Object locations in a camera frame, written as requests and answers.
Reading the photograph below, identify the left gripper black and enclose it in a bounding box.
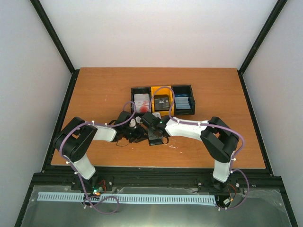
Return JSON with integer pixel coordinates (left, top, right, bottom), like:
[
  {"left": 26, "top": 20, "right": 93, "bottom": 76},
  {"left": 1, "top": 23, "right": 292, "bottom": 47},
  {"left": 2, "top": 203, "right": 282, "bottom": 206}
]
[{"left": 123, "top": 124, "right": 148, "bottom": 143}]

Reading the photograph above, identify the black leather card holder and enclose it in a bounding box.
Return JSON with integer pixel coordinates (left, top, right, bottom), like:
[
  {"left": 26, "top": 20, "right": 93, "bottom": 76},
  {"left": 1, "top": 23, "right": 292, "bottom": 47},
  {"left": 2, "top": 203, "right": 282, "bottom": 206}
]
[{"left": 147, "top": 129, "right": 163, "bottom": 146}]

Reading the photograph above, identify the dark card stack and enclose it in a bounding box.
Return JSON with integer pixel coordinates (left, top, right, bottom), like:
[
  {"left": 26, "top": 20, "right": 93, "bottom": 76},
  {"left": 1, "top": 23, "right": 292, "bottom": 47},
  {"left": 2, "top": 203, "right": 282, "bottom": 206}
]
[{"left": 154, "top": 95, "right": 170, "bottom": 112}]

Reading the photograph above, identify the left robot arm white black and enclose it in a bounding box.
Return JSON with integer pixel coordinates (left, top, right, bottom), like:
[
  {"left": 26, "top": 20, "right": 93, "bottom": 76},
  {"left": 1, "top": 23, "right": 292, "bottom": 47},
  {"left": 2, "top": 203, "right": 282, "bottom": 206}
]
[{"left": 53, "top": 111, "right": 148, "bottom": 191}]

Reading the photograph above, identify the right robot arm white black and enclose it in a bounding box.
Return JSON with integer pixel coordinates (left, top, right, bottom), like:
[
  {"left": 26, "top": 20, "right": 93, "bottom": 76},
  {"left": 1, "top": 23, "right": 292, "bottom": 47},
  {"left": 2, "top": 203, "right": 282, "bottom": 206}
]
[{"left": 140, "top": 112, "right": 240, "bottom": 191}]

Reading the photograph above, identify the red white card stack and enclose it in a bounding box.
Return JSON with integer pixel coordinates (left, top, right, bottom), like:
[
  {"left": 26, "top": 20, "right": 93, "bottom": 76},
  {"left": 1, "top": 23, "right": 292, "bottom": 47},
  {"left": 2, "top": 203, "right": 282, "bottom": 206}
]
[{"left": 134, "top": 93, "right": 150, "bottom": 113}]

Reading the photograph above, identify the blue card stack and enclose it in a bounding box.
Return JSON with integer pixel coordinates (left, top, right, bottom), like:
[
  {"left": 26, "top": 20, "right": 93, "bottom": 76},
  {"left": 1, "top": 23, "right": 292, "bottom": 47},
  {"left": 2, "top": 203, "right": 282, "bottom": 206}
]
[{"left": 175, "top": 94, "right": 191, "bottom": 109}]

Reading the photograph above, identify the black bin right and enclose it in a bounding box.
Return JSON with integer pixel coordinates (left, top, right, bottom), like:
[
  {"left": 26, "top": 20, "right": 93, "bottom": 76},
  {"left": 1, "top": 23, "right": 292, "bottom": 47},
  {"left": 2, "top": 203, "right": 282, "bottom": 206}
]
[{"left": 171, "top": 85, "right": 196, "bottom": 115}]

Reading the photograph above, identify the black bin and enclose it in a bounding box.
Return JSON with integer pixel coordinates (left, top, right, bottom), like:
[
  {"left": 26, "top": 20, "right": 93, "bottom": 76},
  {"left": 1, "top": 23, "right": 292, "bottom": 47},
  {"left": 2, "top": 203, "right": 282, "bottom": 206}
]
[
  {"left": 131, "top": 87, "right": 151, "bottom": 116},
  {"left": 171, "top": 85, "right": 196, "bottom": 115}
]

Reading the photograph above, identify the black bin left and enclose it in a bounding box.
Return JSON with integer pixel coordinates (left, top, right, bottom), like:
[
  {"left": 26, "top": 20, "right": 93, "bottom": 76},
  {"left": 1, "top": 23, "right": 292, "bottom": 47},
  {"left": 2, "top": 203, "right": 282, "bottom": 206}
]
[{"left": 131, "top": 87, "right": 151, "bottom": 116}]

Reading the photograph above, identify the yellow bin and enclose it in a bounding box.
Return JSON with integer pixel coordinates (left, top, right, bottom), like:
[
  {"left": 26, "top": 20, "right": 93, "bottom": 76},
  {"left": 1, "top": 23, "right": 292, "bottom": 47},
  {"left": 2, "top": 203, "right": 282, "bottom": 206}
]
[{"left": 150, "top": 86, "right": 174, "bottom": 116}]

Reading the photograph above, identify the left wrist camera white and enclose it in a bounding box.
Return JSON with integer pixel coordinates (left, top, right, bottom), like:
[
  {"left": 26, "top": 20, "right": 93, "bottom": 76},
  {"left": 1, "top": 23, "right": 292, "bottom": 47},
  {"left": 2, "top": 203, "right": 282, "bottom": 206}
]
[{"left": 129, "top": 116, "right": 141, "bottom": 128}]

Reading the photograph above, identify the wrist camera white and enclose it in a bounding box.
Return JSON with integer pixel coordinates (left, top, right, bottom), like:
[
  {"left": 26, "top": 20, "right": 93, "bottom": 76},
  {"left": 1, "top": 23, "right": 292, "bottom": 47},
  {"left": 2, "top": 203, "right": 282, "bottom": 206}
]
[
  {"left": 129, "top": 116, "right": 141, "bottom": 128},
  {"left": 152, "top": 112, "right": 161, "bottom": 119}
]

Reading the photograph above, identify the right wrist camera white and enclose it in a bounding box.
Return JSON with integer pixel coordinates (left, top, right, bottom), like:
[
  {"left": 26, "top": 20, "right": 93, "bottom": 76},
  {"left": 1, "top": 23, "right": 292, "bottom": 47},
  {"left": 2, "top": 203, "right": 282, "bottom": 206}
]
[{"left": 152, "top": 112, "right": 161, "bottom": 119}]

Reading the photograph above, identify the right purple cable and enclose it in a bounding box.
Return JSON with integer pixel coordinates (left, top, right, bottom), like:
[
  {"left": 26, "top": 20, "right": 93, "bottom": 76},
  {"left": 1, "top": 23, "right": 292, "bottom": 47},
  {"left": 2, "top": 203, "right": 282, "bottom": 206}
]
[{"left": 151, "top": 86, "right": 246, "bottom": 171}]

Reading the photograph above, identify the purple cable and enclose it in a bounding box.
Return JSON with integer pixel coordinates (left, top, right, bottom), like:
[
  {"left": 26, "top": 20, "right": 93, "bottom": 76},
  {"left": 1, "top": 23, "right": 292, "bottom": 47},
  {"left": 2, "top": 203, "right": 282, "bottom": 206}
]
[
  {"left": 151, "top": 86, "right": 246, "bottom": 171},
  {"left": 59, "top": 101, "right": 137, "bottom": 175}
]

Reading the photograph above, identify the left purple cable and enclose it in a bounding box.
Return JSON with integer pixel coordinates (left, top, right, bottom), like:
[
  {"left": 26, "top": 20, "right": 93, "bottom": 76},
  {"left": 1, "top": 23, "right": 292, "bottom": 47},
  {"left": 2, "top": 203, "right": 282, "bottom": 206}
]
[{"left": 59, "top": 101, "right": 137, "bottom": 175}]

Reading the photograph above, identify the light blue cable duct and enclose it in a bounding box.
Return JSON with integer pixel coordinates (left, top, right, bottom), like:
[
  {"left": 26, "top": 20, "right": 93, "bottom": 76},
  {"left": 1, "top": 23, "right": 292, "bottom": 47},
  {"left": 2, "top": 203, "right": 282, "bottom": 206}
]
[{"left": 37, "top": 192, "right": 216, "bottom": 206}]

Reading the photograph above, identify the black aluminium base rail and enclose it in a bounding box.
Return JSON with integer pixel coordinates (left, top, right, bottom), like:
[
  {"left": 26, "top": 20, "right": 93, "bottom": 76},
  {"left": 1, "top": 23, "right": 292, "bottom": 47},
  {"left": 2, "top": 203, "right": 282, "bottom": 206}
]
[{"left": 28, "top": 166, "right": 285, "bottom": 195}]

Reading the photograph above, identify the left black frame post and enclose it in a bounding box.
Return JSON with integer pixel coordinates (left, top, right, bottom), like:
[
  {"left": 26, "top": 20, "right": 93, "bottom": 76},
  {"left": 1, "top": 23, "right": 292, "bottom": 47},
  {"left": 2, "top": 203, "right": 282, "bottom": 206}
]
[{"left": 30, "top": 0, "right": 76, "bottom": 74}]

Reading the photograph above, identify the black frame post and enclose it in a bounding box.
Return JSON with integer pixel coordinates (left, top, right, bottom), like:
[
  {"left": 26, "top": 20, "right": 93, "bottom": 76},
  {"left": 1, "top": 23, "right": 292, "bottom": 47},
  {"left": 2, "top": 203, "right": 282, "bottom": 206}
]
[
  {"left": 30, "top": 0, "right": 76, "bottom": 74},
  {"left": 238, "top": 0, "right": 288, "bottom": 74}
]

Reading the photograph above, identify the right black frame post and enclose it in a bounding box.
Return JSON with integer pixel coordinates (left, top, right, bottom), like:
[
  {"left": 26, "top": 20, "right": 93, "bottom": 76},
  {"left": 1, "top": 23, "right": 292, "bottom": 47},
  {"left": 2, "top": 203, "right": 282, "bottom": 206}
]
[{"left": 238, "top": 0, "right": 288, "bottom": 74}]

